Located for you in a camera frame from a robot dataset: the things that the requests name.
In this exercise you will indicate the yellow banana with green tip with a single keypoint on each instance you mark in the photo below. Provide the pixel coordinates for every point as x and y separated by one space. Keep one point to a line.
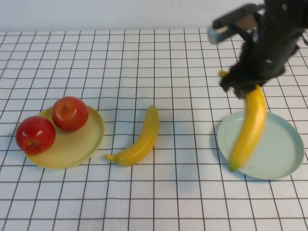
252 125

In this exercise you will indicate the red apple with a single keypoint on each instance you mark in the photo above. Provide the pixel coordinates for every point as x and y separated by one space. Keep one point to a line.
36 134
69 115

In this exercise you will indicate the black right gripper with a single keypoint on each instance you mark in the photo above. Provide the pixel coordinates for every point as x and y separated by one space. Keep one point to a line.
276 43

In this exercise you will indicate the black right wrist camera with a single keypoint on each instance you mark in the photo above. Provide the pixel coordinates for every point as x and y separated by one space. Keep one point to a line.
228 18

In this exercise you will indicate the light green round plate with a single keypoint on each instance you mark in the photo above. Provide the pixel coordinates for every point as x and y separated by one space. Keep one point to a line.
276 154

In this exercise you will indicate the yellow round plate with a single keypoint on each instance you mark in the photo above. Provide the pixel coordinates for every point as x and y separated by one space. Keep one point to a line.
72 149

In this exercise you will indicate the white grid-checked tablecloth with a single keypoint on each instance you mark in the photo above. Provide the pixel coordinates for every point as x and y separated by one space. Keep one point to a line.
168 204

